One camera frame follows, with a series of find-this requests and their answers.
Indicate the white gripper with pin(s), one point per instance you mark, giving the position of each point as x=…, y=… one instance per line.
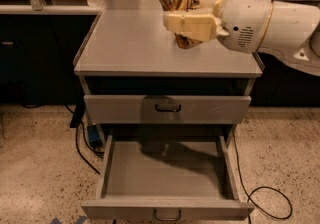
x=245, y=21

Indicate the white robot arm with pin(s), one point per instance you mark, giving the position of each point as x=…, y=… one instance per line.
x=287, y=31

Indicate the grey metal drawer cabinet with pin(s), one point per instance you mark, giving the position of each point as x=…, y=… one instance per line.
x=129, y=52

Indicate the closed upper grey drawer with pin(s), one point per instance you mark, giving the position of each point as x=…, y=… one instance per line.
x=175, y=109

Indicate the open middle grey drawer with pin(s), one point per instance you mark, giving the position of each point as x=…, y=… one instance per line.
x=190, y=179

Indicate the blue power adapter box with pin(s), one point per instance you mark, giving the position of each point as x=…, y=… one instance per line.
x=93, y=136

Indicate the black counter with white rail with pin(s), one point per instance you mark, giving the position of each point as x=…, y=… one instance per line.
x=36, y=65

